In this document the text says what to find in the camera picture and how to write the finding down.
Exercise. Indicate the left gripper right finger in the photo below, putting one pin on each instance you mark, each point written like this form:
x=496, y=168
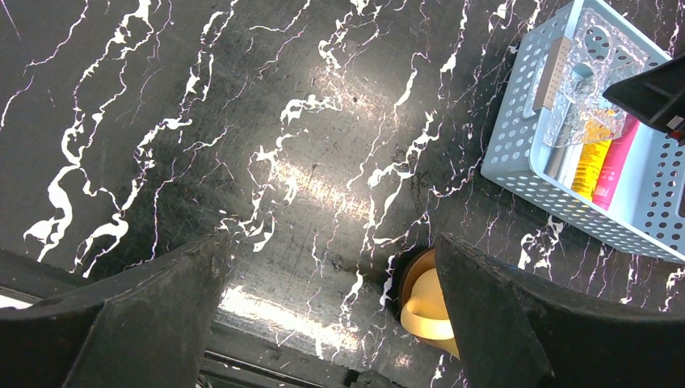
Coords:
x=517, y=329

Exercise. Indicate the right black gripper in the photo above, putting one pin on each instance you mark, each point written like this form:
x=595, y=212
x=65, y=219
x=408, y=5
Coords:
x=655, y=97

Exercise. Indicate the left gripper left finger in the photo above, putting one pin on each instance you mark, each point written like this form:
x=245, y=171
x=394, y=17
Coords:
x=144, y=327

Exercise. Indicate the yellow toothpaste tube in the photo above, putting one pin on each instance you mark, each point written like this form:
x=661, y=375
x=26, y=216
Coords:
x=591, y=159

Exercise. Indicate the clear plastic package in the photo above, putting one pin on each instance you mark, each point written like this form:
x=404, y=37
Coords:
x=600, y=55

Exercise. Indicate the light blue plastic basket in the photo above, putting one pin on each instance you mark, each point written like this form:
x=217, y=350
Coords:
x=646, y=216

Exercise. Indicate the brown wooden oval tray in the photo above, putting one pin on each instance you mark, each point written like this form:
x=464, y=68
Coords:
x=419, y=264

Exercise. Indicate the cream yellow mug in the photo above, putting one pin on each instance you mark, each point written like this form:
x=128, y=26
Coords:
x=425, y=315

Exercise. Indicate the pink toothpaste tube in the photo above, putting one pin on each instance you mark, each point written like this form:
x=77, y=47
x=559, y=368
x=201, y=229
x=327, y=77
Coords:
x=613, y=164

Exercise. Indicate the grey toothbrush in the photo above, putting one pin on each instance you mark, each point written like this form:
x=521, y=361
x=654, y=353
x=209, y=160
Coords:
x=559, y=157

